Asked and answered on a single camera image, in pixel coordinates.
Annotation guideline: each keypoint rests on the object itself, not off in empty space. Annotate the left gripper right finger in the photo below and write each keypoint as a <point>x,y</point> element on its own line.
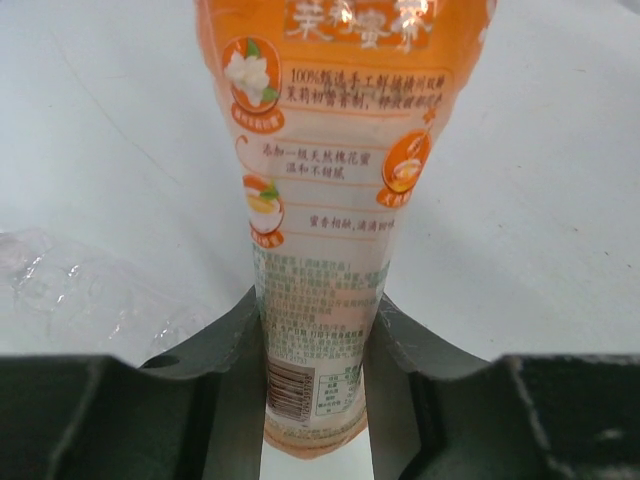
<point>438,412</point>

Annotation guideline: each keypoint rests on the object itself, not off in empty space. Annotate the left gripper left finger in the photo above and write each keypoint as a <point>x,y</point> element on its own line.
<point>192,412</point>

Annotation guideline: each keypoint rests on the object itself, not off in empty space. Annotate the clear unlabelled plastic bottle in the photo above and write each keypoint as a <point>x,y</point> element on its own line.
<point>60,296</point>

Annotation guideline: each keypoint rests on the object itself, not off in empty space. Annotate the orange label bottle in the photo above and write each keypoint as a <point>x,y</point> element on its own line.
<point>333,108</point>

